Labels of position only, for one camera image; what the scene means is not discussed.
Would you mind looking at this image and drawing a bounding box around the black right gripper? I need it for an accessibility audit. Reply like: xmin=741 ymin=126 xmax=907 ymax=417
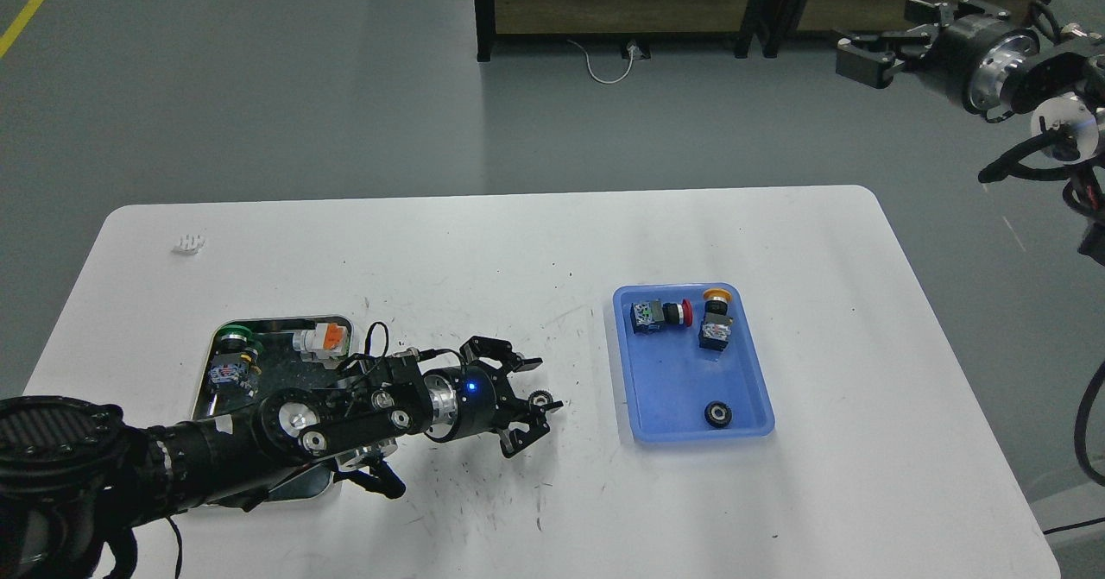
xmin=834 ymin=0 xmax=1039 ymax=115

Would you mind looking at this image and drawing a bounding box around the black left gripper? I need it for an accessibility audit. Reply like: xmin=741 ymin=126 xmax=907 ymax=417
xmin=423 ymin=336 xmax=565 ymax=457

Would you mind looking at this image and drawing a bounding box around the black gear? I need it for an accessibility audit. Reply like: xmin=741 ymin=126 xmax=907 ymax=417
xmin=527 ymin=390 xmax=553 ymax=407
xmin=704 ymin=401 xmax=733 ymax=429

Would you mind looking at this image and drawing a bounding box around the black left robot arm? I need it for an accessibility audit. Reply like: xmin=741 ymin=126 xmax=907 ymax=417
xmin=1 ymin=336 xmax=561 ymax=578

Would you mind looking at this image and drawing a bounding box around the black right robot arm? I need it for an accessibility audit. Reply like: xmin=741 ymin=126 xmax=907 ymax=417
xmin=834 ymin=0 xmax=1104 ymax=263

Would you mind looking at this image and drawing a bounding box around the blue plastic tray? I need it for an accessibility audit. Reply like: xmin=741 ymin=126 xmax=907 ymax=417
xmin=612 ymin=281 xmax=776 ymax=443

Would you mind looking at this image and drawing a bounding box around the small white plastic piece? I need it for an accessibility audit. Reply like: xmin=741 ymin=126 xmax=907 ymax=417
xmin=171 ymin=234 xmax=206 ymax=256

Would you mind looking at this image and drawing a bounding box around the red push button switch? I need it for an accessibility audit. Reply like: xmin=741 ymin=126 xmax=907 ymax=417
xmin=630 ymin=299 xmax=694 ymax=334

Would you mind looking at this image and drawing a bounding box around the orange white switch module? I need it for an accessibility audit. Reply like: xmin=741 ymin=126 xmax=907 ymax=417
xmin=291 ymin=323 xmax=349 ymax=370

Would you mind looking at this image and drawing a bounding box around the yellow push button switch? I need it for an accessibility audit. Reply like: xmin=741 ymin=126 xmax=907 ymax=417
xmin=698 ymin=287 xmax=734 ymax=352

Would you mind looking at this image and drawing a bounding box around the green push button switch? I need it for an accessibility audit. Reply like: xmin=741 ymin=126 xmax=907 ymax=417
xmin=206 ymin=324 xmax=263 ymax=397

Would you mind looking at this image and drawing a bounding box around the white cable on floor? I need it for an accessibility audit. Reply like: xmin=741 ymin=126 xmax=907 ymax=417
xmin=566 ymin=38 xmax=650 ymax=85

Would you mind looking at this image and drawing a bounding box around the black cable right edge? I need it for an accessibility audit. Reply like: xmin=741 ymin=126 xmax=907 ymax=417
xmin=1073 ymin=364 xmax=1105 ymax=487

